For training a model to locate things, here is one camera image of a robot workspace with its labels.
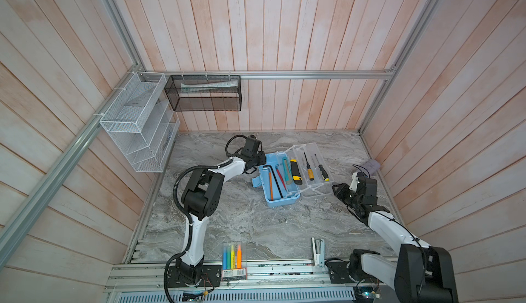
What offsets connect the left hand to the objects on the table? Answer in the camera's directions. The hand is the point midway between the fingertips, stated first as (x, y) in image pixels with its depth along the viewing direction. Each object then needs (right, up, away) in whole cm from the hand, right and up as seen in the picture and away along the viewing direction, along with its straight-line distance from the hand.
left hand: (264, 159), depth 101 cm
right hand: (+32, -11, -11) cm, 35 cm away
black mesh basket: (-31, +35, +3) cm, 46 cm away
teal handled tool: (+11, -5, -7) cm, 14 cm away
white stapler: (+20, -37, -25) cm, 49 cm away
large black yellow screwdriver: (+15, -8, -11) cm, 20 cm away
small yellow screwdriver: (+21, -5, -12) cm, 24 cm away
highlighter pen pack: (-12, -38, -25) cm, 47 cm away
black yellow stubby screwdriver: (+26, -5, -13) cm, 30 cm away
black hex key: (+5, -10, -1) cm, 11 cm away
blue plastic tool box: (+23, -11, -15) cm, 30 cm away
